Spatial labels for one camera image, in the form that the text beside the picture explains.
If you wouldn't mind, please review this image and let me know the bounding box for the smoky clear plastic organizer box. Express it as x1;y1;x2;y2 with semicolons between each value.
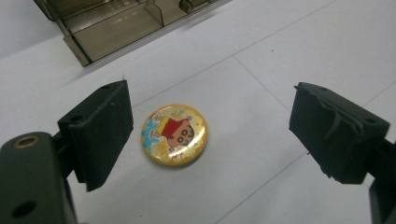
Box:
33;0;233;67

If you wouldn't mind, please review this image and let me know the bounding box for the yellow cartoon pin badge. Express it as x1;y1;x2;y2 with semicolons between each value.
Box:
140;104;209;167

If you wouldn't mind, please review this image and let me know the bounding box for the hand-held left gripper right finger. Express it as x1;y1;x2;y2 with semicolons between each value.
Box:
289;81;396;224

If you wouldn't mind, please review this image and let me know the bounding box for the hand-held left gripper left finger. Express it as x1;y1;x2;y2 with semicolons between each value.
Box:
0;79;134;224

